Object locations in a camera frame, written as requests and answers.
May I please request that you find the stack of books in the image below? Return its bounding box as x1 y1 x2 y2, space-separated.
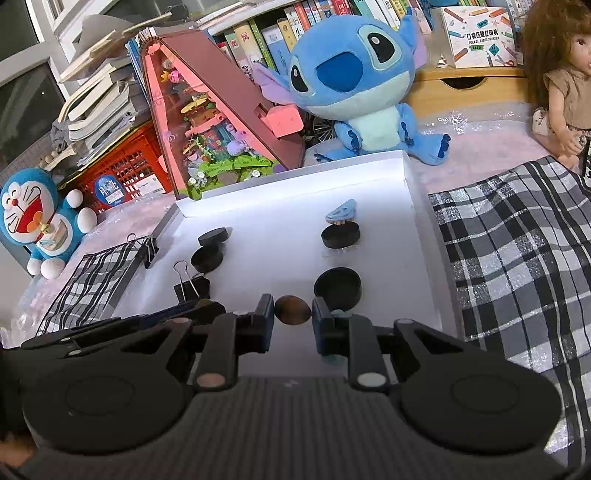
40 7 174 171

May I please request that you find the Doraemon plush toy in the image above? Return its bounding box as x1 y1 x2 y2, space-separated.
1 168 98 280

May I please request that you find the black white plaid cloth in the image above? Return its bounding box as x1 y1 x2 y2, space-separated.
430 156 590 468

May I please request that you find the brown haired doll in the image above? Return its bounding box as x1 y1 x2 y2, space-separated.
522 1 590 173

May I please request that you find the red plastic crate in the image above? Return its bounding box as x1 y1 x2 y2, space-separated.
58 121 171 214

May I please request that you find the white patterned paper box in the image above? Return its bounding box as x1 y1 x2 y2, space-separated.
432 5 523 69

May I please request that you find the blue Stitch plush toy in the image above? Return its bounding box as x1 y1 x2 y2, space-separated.
252 13 451 165

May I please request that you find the row of colourful books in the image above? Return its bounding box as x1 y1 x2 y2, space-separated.
126 0 528 89

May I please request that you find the wooden drawer box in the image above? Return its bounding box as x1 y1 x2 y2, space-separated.
404 67 529 118

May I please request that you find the brown round object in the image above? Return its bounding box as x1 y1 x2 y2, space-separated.
273 295 311 326

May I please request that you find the black binder clip on box edge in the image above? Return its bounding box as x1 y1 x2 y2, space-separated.
126 233 159 269

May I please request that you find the pink triangular miniature house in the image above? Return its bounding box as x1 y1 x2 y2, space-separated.
140 30 304 200

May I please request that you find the light blue plastic clip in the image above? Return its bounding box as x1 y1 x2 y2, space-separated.
325 199 356 225

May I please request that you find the black binder clip in box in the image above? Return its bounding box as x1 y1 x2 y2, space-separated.
173 260 211 303

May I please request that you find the white cardboard box tray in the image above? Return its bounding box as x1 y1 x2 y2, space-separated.
115 152 461 336

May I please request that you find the black round cap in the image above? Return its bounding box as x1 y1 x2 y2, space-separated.
190 244 223 274
321 221 361 249
314 267 362 311
198 227 230 247

